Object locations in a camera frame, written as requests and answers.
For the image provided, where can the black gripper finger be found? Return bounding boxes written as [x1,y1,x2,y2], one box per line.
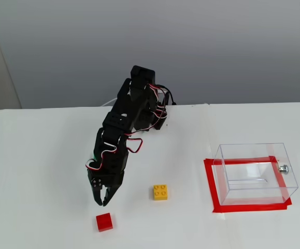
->
[88,177,105,206]
[102,186,121,207]

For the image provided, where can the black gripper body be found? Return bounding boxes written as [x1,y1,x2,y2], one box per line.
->
[87,150,128,190]

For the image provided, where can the red lego brick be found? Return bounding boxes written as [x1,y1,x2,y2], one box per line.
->
[95,212,113,232]

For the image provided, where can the yellow lego brick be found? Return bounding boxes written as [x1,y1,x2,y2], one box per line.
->
[153,184,169,201]

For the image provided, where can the silver box lock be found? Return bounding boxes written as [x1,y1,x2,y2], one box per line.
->
[277,162,290,175]

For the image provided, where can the transparent plastic box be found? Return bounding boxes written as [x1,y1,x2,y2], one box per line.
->
[213,142,299,206]

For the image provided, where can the red tape rectangle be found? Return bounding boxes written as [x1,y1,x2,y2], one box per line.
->
[203,155,293,214]

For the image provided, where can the white cable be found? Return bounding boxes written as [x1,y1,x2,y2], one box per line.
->
[100,97,117,107]

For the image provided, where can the black power cable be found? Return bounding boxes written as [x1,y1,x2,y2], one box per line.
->
[156,84,178,106]

